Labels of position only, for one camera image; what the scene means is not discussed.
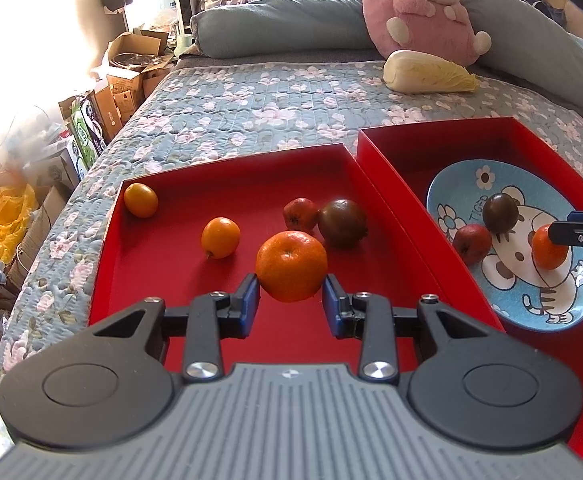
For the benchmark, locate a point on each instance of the pink plush rabbit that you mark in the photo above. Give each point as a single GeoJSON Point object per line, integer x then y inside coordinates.
{"type": "Point", "coordinates": [421, 7]}

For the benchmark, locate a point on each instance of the yellow plastic bag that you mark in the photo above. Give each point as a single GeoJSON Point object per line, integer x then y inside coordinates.
{"type": "Point", "coordinates": [1, 220]}

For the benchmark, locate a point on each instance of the open cardboard box with pots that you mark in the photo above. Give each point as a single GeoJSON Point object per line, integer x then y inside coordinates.
{"type": "Point", "coordinates": [134, 55]}

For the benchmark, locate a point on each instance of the floral quilted blanket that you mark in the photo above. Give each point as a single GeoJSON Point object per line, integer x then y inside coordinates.
{"type": "Point", "coordinates": [251, 105]}

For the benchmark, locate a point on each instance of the small red hawthorn fruit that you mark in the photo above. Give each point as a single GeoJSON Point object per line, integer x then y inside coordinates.
{"type": "Point", "coordinates": [472, 244]}
{"type": "Point", "coordinates": [300, 214]}

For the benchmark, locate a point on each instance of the small orange kumquat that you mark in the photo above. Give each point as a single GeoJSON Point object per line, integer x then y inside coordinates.
{"type": "Point", "coordinates": [220, 237]}
{"type": "Point", "coordinates": [141, 200]}

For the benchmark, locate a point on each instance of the napa cabbage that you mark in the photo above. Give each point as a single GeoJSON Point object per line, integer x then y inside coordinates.
{"type": "Point", "coordinates": [429, 72]}

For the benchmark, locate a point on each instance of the red tray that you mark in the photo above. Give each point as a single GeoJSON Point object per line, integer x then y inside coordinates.
{"type": "Point", "coordinates": [411, 160]}
{"type": "Point", "coordinates": [181, 280]}

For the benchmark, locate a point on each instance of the dark purple tomato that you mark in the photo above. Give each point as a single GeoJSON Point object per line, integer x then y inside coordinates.
{"type": "Point", "coordinates": [502, 212]}
{"type": "Point", "coordinates": [342, 222]}

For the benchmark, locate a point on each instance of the blue cartoon tiger plate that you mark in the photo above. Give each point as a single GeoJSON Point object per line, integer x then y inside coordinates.
{"type": "Point", "coordinates": [516, 290]}

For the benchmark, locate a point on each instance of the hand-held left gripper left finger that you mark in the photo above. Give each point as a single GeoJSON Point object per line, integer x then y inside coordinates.
{"type": "Point", "coordinates": [249, 305]}

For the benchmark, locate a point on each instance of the brown cardboard box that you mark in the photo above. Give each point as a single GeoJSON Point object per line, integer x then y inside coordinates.
{"type": "Point", "coordinates": [116, 97]}

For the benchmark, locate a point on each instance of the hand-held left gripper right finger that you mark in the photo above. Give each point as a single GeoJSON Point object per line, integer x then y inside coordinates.
{"type": "Point", "coordinates": [332, 305]}

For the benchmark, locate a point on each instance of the green and white carton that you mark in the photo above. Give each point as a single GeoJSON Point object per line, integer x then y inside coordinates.
{"type": "Point", "coordinates": [85, 132]}

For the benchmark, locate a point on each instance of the blue-grey duvet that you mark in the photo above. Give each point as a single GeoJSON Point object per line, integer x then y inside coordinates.
{"type": "Point", "coordinates": [281, 25]}

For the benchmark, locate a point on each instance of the large orange mandarin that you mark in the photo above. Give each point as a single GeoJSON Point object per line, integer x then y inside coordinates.
{"type": "Point", "coordinates": [291, 265]}

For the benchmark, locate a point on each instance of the dark blue cloth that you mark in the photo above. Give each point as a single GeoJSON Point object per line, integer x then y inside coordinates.
{"type": "Point", "coordinates": [546, 7]}

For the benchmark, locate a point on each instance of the blue-grey pillow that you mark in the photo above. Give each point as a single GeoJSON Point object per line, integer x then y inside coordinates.
{"type": "Point", "coordinates": [536, 45]}

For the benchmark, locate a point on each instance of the small orange mandarin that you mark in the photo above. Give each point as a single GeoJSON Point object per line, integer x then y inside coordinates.
{"type": "Point", "coordinates": [547, 255]}

